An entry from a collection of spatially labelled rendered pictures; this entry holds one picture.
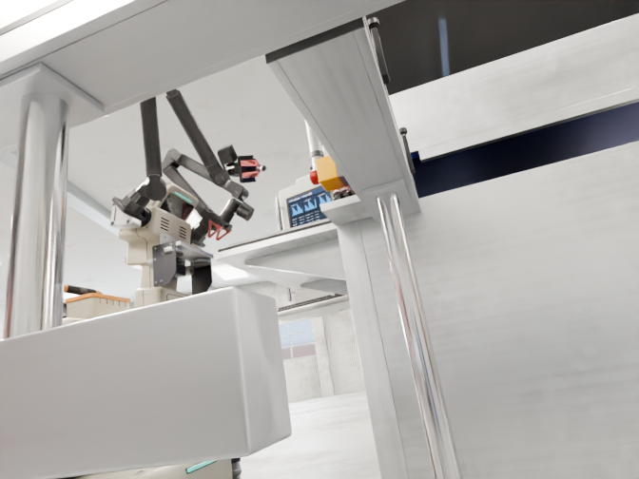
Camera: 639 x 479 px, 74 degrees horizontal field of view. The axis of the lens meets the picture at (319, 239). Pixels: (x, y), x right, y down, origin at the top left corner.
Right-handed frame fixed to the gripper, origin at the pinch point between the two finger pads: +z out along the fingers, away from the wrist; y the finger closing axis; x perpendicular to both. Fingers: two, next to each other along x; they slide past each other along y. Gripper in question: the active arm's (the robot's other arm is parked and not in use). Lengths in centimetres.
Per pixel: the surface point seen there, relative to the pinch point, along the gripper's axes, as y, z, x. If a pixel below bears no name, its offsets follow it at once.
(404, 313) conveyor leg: -30, 83, -18
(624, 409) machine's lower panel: -54, 111, 16
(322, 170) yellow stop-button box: -1.7, 47.7, -8.3
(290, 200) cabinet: -19, -66, 58
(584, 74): 17, 91, 43
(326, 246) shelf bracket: -24.5, 38.9, -1.8
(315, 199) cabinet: -19, -50, 64
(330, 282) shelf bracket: -49, 3, 27
